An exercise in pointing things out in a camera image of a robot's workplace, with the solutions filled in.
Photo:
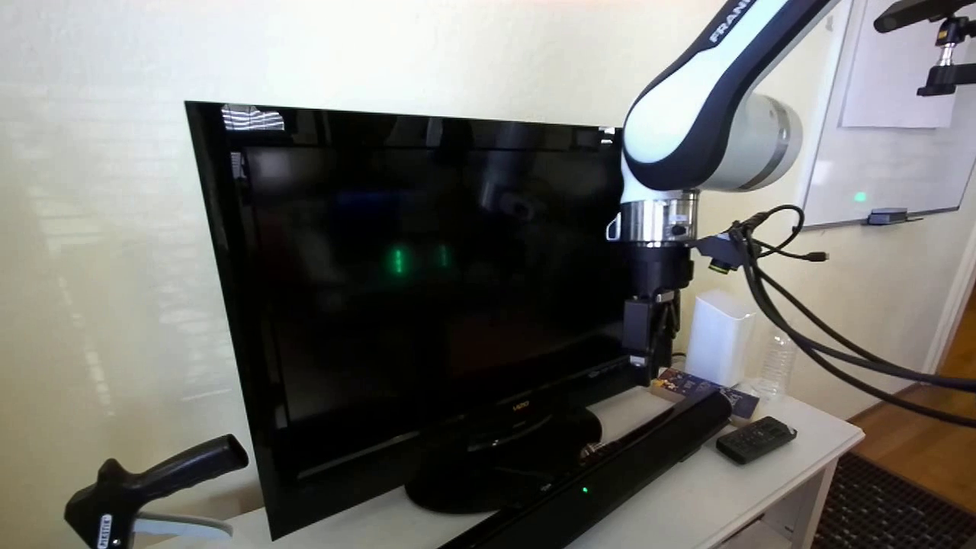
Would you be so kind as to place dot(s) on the black soundbar speaker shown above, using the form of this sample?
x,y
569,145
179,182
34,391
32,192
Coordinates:
x,y
610,473

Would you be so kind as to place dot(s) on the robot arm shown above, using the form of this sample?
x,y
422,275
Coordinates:
x,y
686,107

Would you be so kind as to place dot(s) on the dark floor mat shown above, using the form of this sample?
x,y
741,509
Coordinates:
x,y
892,511

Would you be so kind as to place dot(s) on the blue printed booklet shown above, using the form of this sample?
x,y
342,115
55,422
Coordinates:
x,y
690,383

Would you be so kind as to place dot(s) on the white box device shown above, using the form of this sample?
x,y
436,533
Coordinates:
x,y
717,339

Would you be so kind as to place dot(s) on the whiteboard eraser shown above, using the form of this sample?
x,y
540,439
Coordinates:
x,y
887,216

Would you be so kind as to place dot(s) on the black flat screen television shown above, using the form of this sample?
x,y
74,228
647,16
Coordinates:
x,y
396,290

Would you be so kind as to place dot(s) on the black remote control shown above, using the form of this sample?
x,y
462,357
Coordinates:
x,y
756,440

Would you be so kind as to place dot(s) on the clear plastic water bottle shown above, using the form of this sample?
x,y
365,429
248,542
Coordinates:
x,y
776,366

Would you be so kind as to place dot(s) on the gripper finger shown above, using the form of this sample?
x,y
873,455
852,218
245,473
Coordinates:
x,y
669,324
639,328

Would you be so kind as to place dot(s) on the whiteboard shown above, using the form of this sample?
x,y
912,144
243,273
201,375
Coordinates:
x,y
884,168

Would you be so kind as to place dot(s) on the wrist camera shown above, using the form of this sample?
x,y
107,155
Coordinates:
x,y
718,252

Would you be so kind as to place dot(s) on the camera on mount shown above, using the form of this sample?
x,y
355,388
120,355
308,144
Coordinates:
x,y
945,53

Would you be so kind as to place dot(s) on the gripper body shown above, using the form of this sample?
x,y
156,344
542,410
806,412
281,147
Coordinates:
x,y
657,268

